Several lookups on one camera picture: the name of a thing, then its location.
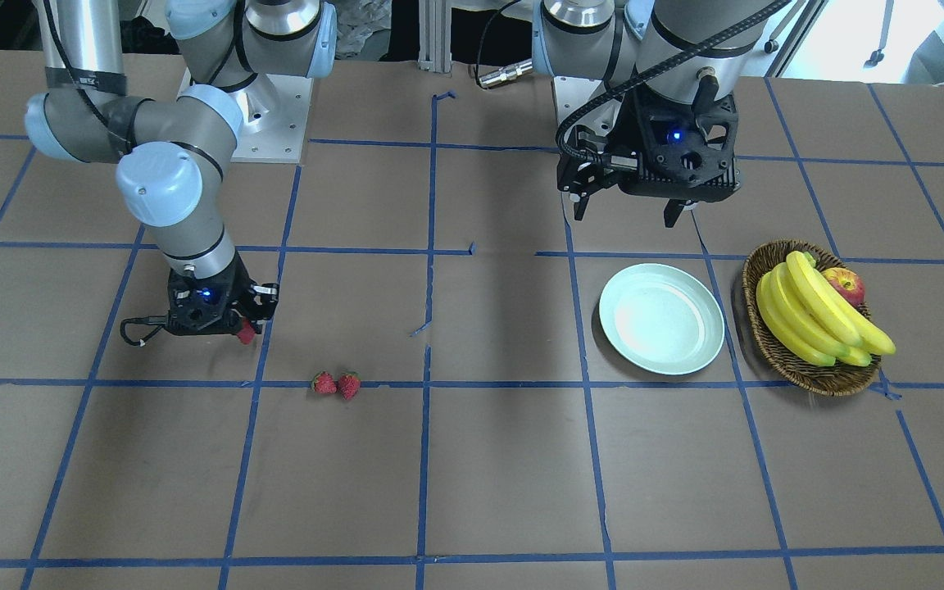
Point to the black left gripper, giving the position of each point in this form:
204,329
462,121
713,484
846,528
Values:
634,123

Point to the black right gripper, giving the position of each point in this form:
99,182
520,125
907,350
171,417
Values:
240,288

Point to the strawberry pair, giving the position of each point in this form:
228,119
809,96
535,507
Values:
348,384
324,383

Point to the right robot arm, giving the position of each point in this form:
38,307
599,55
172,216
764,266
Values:
171,157

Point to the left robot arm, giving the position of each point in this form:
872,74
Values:
673,47

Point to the light green plate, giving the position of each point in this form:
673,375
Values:
661,319

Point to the yellow banana bunch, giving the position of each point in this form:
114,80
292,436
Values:
807,315

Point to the red yellow apple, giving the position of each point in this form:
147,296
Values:
847,283

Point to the wicker basket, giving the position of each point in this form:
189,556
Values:
765,352

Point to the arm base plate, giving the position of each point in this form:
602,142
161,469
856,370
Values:
571,93
275,123

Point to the aluminium frame post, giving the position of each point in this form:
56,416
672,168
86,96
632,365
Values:
434,36

